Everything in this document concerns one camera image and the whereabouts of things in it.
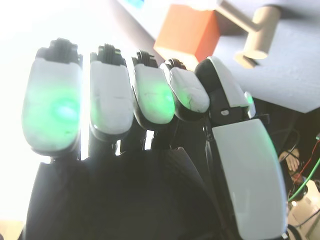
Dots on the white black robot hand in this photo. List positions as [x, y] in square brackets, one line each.
[140, 195]

